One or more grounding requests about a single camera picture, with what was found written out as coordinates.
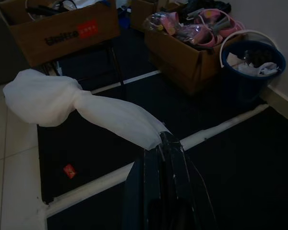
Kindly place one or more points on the black metal stand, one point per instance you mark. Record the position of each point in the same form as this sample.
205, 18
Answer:
115, 64

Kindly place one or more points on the dark blue plastic bucket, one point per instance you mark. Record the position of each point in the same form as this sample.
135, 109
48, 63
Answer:
249, 79

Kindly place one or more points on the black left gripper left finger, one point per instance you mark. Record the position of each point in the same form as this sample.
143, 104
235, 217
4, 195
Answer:
147, 182

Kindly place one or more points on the white crumpled paper trash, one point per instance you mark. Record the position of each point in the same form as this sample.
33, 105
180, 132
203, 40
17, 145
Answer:
254, 67

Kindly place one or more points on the pink plastic toy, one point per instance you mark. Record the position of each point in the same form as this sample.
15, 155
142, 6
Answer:
213, 26

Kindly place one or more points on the small red wrapper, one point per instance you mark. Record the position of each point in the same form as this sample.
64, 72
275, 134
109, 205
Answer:
69, 170

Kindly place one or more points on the cardboard box with pink toys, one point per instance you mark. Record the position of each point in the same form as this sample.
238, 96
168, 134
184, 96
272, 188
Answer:
184, 60

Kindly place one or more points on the cardboard box with red label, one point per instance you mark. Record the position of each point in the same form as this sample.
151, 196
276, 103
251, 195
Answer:
62, 31

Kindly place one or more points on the white plastic bag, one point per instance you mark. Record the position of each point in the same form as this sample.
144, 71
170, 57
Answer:
62, 100

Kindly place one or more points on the black foam floor mat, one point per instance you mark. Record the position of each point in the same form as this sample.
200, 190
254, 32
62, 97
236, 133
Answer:
158, 148

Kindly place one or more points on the clear plastic bag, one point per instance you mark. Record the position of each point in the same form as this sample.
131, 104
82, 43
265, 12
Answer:
158, 21

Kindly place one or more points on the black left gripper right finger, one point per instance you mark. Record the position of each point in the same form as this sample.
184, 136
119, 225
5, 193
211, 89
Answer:
176, 172

